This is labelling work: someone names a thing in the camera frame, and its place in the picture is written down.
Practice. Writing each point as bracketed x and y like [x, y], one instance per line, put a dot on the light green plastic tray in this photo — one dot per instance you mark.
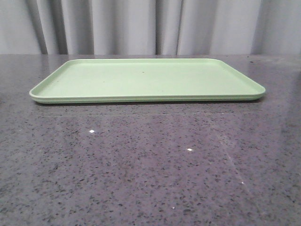
[145, 80]

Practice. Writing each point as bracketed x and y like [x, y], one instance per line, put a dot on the grey curtain backdrop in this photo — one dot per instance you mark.
[148, 27]

